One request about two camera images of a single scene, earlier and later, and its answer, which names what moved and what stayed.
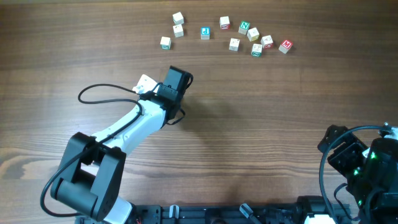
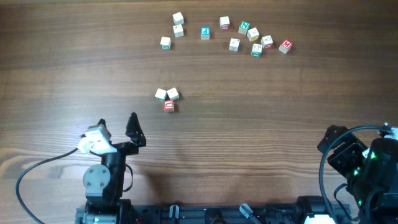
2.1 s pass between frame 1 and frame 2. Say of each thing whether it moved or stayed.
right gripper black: stayed
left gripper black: moved
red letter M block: stayed
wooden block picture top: stayed
